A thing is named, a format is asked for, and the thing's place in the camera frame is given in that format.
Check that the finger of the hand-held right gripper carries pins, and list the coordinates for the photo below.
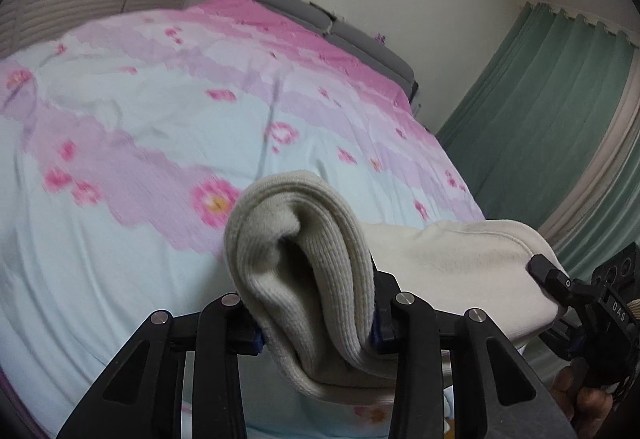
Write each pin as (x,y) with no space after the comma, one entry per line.
(567,341)
(550,279)

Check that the grey padded headboard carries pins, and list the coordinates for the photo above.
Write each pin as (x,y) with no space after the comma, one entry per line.
(350,34)

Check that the cream knit pants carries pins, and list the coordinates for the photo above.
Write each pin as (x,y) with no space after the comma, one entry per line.
(320,239)

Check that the green curtain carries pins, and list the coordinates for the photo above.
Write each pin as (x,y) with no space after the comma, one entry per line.
(530,119)

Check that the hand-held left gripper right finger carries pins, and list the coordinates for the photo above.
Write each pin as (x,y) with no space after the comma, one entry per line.
(380,336)

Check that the pink floral blanket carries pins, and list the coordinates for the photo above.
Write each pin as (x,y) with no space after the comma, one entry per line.
(125,244)

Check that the person's right hand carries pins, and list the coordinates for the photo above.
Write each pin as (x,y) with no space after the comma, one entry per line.
(587,401)

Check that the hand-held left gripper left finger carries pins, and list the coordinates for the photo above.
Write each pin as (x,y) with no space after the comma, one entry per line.
(249,338)

